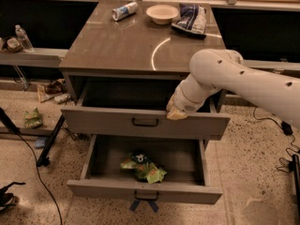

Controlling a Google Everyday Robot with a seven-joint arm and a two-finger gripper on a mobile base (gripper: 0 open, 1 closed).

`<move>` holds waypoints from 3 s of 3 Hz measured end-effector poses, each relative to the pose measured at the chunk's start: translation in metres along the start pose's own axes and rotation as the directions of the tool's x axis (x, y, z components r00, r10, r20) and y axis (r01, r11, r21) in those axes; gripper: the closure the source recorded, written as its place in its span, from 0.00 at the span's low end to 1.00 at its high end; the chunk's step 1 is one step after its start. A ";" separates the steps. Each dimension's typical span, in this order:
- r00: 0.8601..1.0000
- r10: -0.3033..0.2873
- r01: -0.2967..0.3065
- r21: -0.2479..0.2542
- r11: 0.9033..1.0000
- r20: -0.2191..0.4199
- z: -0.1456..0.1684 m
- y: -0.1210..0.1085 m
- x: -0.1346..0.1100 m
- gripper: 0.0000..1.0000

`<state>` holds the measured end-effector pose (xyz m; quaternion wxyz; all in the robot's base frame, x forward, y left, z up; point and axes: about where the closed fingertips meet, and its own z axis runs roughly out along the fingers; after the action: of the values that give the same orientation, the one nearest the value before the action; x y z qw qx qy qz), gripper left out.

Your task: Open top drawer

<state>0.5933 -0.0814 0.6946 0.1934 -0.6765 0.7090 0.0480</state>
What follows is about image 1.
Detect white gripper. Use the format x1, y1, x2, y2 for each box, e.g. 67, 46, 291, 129
166, 75, 218, 120

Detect grey top drawer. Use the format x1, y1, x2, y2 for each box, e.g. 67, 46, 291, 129
61, 91, 230, 140

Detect grey drawer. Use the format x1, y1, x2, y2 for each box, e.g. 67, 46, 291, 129
61, 91, 230, 140
67, 135, 222, 204

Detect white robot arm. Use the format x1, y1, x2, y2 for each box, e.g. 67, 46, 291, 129
167, 49, 300, 128

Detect green chip bag in drawer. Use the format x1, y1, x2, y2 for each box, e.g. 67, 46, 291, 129
120, 150, 167, 184

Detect grey drawer cabinet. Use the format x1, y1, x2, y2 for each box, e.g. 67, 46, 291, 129
58, 0, 236, 148

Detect grey bottom drawer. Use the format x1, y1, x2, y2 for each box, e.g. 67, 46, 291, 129
67, 135, 222, 204

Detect blue white chip bag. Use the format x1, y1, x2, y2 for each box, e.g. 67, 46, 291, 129
172, 3, 206, 38

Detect white bowl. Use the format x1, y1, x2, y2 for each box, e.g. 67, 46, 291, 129
146, 5, 179, 25

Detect black power adapter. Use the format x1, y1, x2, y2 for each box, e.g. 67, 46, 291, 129
281, 121, 293, 136

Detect white blue can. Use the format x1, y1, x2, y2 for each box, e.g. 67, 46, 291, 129
112, 2, 139, 22

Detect snack wrappers on floor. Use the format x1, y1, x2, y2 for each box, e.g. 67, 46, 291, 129
37, 79, 71, 104

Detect black tripod leg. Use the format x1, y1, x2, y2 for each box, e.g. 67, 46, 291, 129
37, 115, 65, 167

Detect green bag on floor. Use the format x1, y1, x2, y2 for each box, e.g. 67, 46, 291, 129
24, 107, 43, 128

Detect clear plastic water bottle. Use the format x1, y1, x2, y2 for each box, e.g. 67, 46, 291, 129
15, 24, 34, 53

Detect small bowl on ledge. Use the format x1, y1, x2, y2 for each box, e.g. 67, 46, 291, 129
1, 37, 23, 53

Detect black object on floor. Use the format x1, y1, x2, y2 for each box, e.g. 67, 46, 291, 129
0, 182, 25, 210

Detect black top drawer handle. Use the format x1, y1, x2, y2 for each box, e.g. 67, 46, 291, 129
131, 117, 159, 128

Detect black drawer handle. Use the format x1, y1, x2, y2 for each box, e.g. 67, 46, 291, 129
134, 190, 159, 201
131, 117, 159, 128

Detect black bottom drawer handle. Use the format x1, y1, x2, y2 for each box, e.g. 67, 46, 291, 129
134, 190, 159, 201

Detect black adapter cable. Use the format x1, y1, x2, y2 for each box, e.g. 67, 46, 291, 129
252, 106, 300, 174

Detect black floor cable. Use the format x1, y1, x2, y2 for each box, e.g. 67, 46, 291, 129
0, 107, 64, 225

